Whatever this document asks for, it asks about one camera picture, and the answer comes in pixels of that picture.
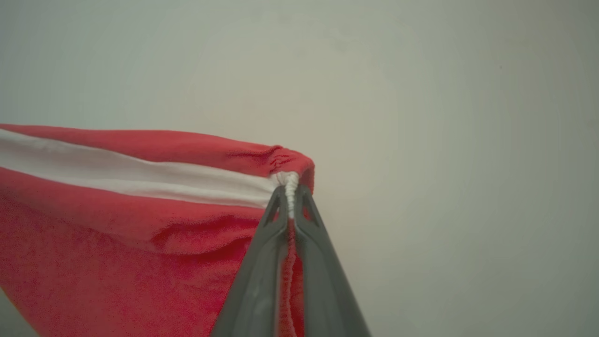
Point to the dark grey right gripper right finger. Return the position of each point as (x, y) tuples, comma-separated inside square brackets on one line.
[(323, 290)]

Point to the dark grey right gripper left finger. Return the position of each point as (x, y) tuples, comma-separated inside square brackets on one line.
[(257, 290)]

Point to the red and white jersey garment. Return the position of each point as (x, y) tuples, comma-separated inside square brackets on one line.
[(117, 243)]

